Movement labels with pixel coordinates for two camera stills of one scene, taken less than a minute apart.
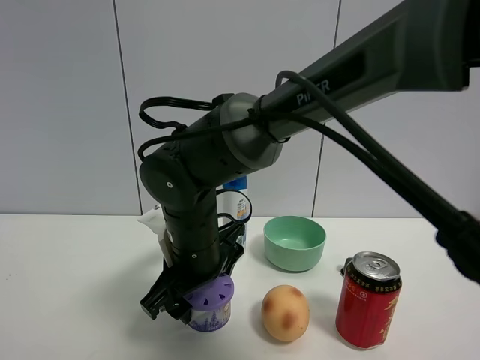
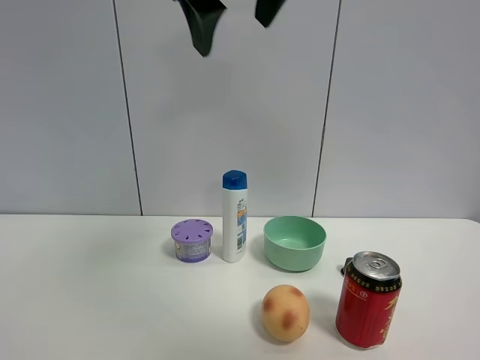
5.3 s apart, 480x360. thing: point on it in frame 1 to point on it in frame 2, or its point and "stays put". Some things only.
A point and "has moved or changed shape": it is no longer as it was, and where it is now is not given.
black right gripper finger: (178, 307) to (266, 10)
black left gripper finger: (157, 296) to (202, 17)
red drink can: (368, 299) stays put
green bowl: (294, 243) stays put
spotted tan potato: (286, 312) stays put
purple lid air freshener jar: (211, 304) has moved or changed shape
